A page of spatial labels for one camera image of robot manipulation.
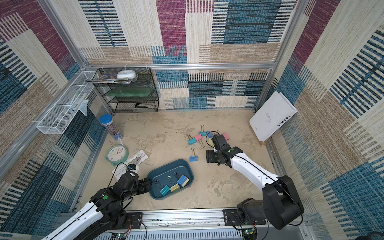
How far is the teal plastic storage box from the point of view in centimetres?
83

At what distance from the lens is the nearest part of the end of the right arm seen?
0.62 metres

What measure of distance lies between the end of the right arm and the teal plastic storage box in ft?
0.52
